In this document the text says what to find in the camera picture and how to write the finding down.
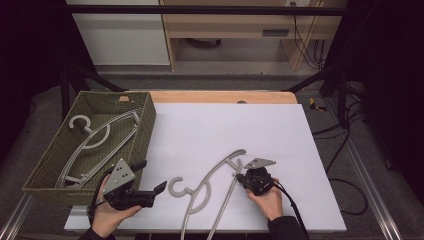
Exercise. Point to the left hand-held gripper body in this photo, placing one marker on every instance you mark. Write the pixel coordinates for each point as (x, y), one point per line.
(118, 176)

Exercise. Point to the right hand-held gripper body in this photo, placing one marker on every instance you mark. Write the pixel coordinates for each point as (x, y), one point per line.
(258, 180)

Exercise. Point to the green woven basket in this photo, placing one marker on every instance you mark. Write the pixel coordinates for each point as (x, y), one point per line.
(60, 156)

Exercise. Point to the person's right hand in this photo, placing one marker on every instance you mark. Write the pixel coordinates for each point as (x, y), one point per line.
(271, 205)

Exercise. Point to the person's left hand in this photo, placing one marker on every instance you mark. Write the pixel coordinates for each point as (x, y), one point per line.
(106, 218)

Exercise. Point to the white table mat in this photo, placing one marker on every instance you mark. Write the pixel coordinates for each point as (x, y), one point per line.
(206, 133)

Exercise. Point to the yellow and black tool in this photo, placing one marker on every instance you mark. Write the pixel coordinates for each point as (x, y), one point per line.
(313, 104)

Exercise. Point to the black stand legs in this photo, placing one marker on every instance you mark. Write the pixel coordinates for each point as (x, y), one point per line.
(65, 90)
(341, 93)

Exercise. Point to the white cabinet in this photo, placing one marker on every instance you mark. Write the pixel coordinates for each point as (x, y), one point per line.
(123, 36)

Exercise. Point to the black curtain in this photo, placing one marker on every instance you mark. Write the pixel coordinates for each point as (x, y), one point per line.
(390, 83)
(30, 60)

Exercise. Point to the light wooden desk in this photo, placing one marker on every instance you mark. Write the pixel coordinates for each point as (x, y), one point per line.
(233, 25)

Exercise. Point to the aluminium frame rail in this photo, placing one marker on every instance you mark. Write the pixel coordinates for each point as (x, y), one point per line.
(376, 206)
(13, 220)

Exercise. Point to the black horizontal frame bar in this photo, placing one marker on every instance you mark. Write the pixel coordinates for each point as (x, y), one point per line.
(200, 10)

